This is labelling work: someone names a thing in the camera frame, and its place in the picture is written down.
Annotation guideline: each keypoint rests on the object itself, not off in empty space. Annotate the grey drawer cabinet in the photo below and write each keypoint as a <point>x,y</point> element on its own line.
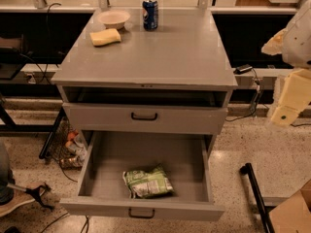
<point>181,64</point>

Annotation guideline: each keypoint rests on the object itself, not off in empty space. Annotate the green jalapeno chip bag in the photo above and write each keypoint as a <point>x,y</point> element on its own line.
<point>144,185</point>

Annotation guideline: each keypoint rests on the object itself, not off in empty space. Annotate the wire basket with snacks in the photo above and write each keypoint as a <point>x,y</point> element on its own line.
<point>67,147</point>

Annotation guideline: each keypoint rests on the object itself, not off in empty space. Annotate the white paper bowl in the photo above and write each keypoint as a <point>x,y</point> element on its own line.
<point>113,19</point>

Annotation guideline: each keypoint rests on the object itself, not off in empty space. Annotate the open grey lower drawer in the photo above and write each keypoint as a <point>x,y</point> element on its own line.
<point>184,158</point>

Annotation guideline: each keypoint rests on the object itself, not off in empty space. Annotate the black power adapter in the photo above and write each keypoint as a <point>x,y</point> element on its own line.
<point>243,69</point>

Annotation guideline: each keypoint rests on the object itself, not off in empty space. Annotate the closed grey upper drawer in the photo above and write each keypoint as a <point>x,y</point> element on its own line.
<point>138,118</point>

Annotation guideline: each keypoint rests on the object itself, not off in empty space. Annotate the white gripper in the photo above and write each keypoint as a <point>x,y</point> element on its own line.
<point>299,43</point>

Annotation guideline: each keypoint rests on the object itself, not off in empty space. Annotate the yellow sponge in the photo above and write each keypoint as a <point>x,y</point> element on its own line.
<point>105,37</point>

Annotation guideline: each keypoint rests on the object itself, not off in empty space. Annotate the person's jeans leg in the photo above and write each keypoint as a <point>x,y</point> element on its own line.
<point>6,175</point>

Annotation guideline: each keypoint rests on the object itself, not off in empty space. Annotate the black metal floor stand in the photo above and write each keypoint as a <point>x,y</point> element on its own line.
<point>247,169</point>

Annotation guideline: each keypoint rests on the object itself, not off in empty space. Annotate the cardboard box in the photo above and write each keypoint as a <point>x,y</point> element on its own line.
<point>294,214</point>

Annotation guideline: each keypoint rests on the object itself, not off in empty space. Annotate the person's shoe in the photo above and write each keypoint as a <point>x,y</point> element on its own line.
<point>18,200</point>

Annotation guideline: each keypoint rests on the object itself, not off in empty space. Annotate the blue soda can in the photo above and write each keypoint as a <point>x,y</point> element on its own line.
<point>150,14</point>

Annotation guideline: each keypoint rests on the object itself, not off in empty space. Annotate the black cart frame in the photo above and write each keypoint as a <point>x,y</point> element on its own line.
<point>32,115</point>

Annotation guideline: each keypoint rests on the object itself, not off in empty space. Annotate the black grabber tool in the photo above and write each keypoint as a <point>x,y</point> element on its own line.
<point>35,193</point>

